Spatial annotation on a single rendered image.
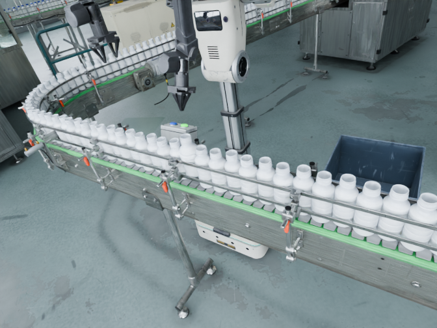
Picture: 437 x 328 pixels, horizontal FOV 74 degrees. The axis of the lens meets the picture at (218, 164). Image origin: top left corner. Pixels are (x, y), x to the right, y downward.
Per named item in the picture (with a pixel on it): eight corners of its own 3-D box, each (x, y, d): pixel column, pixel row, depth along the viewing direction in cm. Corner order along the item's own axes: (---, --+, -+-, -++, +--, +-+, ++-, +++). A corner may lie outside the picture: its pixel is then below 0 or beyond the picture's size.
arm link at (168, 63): (199, 47, 109) (184, 37, 113) (178, 45, 101) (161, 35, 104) (190, 77, 116) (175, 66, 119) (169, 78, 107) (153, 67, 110)
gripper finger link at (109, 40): (102, 61, 120) (93, 38, 115) (115, 55, 125) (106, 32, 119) (113, 62, 117) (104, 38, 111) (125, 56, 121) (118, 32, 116)
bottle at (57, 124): (75, 138, 155) (60, 111, 145) (76, 144, 151) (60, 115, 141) (64, 143, 153) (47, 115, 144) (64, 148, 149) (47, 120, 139)
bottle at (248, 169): (263, 192, 100) (259, 154, 90) (255, 204, 96) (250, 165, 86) (247, 188, 103) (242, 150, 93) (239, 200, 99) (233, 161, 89)
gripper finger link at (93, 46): (95, 64, 118) (85, 40, 112) (108, 58, 123) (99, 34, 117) (106, 65, 115) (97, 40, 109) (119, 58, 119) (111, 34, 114)
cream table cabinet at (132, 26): (172, 62, 571) (154, -7, 501) (190, 66, 530) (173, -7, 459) (121, 82, 523) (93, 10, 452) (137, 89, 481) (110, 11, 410)
